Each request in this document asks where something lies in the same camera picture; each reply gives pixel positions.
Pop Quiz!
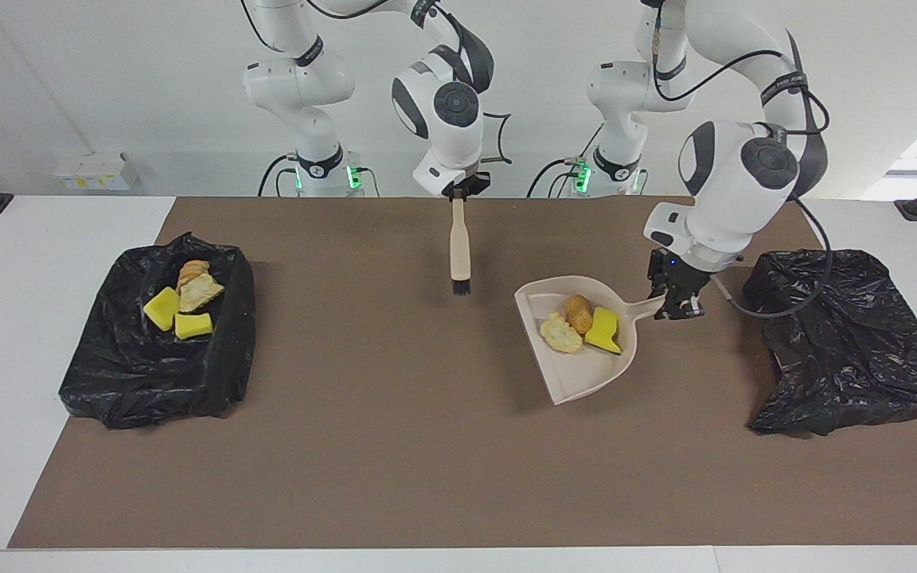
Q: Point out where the beige brush with black bristles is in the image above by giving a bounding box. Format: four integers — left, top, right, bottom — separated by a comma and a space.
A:
448, 197, 473, 297

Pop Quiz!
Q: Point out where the notched yellow sponge piece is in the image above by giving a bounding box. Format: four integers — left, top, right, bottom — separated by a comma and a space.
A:
583, 306, 622, 355

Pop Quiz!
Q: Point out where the brown fried nugget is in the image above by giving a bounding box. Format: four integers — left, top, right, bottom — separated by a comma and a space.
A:
563, 294, 595, 335

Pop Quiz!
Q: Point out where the beige plastic dustpan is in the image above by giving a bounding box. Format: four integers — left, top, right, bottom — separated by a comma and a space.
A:
513, 275, 666, 406

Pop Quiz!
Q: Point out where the pale lumpy food piece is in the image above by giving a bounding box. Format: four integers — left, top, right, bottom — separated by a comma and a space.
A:
539, 312, 584, 355

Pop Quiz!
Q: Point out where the striped tan bread piece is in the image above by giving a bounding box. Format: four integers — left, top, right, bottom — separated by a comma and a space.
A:
176, 259, 211, 291

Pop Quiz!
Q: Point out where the pale bread piece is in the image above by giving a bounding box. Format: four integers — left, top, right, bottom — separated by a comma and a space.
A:
178, 273, 225, 313

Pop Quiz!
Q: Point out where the small yellow sponge wedge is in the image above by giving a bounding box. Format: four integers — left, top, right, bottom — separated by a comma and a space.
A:
174, 313, 214, 341

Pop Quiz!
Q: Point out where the large yellow sponge chunk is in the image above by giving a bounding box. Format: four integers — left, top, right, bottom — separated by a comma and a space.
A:
143, 286, 181, 332

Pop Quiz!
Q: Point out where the black bag lined trash bin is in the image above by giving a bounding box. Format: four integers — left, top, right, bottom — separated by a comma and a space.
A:
59, 232, 257, 431
743, 249, 917, 437

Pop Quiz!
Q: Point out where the brown table mat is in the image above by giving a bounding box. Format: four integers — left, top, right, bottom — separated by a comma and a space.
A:
7, 197, 917, 550

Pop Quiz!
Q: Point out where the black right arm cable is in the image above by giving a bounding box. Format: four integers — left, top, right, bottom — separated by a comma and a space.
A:
244, 0, 513, 165

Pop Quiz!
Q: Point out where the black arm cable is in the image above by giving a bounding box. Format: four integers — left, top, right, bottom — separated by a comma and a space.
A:
650, 0, 835, 319
244, 0, 513, 165

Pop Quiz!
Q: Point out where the black left base cable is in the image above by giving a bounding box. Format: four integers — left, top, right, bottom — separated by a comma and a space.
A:
526, 156, 588, 197

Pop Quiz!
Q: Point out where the black base cable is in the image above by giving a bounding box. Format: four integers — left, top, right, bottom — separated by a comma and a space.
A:
258, 154, 300, 197
526, 156, 588, 197

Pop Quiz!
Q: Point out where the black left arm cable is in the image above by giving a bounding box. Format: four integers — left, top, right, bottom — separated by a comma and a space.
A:
650, 0, 835, 319

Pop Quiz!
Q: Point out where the black right base cable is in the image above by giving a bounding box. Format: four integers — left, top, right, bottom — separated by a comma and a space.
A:
258, 154, 300, 197

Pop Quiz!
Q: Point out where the white wall socket box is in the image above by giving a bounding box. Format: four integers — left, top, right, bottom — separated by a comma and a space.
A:
53, 151, 141, 193

